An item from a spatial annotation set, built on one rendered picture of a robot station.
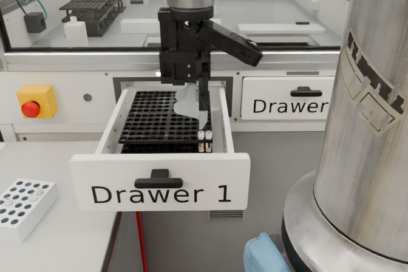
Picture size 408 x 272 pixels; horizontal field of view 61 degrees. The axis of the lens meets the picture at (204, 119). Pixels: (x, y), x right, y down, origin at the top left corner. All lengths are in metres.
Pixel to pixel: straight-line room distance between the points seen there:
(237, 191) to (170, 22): 0.30
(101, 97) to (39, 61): 0.16
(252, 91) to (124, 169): 0.41
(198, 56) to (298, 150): 0.54
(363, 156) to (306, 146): 0.84
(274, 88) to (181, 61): 0.36
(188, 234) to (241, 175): 0.64
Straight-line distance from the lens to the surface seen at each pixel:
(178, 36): 0.57
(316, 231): 0.21
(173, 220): 1.15
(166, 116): 0.75
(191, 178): 0.58
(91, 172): 0.59
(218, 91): 0.89
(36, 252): 0.70
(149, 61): 0.85
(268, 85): 0.86
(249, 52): 0.57
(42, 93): 0.90
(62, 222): 0.74
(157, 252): 1.26
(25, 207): 0.74
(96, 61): 0.87
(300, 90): 0.86
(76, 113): 0.95
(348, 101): 0.17
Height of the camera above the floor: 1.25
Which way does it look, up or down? 29 degrees down
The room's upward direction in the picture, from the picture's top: straight up
